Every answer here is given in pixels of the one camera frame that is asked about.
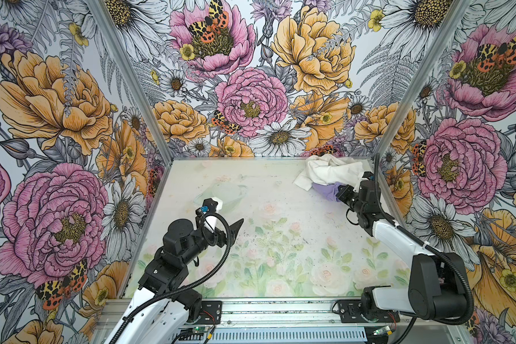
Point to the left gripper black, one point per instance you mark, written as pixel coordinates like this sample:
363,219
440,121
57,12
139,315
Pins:
221,240

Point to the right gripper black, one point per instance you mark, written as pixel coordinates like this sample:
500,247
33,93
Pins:
342,195

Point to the purple cloth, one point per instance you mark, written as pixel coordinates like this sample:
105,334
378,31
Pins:
329,191

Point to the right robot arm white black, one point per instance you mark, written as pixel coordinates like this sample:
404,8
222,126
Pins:
438,287

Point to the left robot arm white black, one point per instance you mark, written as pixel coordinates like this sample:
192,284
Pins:
163,301

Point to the white cloth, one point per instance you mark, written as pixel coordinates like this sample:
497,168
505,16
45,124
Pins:
328,169

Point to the green circuit board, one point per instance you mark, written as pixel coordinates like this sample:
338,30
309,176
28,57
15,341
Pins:
201,330

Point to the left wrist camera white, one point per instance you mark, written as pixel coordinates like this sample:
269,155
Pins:
209,206

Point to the aluminium front rail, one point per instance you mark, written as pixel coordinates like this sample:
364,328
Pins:
281,313

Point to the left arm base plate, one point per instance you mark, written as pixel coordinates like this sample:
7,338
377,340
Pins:
206,312

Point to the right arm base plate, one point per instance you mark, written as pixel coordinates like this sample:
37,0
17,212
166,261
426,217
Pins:
354,311

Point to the white vented cable duct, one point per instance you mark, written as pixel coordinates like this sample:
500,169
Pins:
282,335

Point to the aluminium corner post right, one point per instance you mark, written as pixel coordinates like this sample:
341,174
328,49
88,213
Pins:
432,54

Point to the aluminium corner post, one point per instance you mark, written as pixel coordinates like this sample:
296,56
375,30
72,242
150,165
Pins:
432,54
118,51

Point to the aluminium corner post left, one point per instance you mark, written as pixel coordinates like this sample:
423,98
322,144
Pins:
118,51

